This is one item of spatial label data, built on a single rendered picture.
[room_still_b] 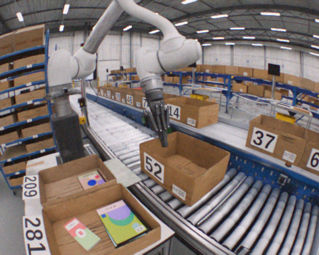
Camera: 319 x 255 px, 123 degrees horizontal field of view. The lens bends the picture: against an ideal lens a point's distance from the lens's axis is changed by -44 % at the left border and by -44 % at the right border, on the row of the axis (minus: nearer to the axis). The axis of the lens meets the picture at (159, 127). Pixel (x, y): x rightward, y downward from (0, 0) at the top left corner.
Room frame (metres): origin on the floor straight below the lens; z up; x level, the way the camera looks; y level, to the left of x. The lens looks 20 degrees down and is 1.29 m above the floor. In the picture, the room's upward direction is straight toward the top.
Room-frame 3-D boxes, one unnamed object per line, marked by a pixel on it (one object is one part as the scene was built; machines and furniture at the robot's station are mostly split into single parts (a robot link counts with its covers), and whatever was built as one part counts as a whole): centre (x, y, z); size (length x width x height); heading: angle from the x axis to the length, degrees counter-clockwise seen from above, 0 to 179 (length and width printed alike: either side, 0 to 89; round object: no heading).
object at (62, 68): (0.82, 0.60, 1.38); 0.18 x 0.16 x 0.22; 165
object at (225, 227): (0.42, -0.40, 0.72); 0.52 x 0.05 x 0.05; 128
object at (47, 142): (1.39, 1.53, 0.59); 0.40 x 0.30 x 0.10; 126
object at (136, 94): (1.92, 0.20, 0.97); 0.39 x 0.29 x 0.17; 38
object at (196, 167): (0.69, -0.12, 0.83); 0.39 x 0.29 x 0.17; 39
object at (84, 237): (0.26, 0.30, 0.76); 0.16 x 0.07 x 0.02; 61
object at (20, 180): (1.08, 1.91, 0.19); 0.40 x 0.30 x 0.10; 126
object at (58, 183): (0.52, 0.43, 0.80); 0.38 x 0.28 x 0.10; 130
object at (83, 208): (0.28, 0.23, 0.80); 0.38 x 0.28 x 0.10; 128
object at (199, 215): (0.52, -0.32, 0.72); 0.52 x 0.05 x 0.05; 128
